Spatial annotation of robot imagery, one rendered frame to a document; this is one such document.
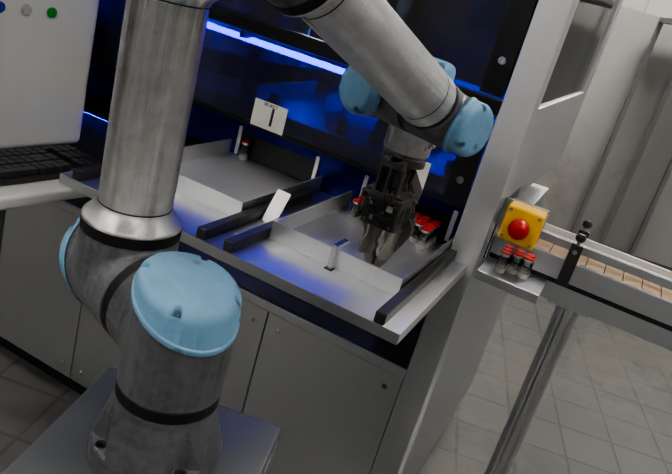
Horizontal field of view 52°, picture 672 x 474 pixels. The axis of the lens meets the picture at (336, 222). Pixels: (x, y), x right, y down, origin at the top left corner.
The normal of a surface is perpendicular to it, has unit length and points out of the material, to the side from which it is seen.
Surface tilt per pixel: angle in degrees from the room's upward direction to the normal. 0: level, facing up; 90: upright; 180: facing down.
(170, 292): 7
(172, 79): 90
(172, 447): 72
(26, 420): 0
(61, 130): 90
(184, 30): 90
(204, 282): 7
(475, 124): 90
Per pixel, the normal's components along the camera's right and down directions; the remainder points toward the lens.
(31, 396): 0.26, -0.91
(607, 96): -0.18, 0.29
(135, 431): -0.20, -0.03
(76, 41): 0.81, 0.40
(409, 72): 0.51, 0.60
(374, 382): -0.43, 0.21
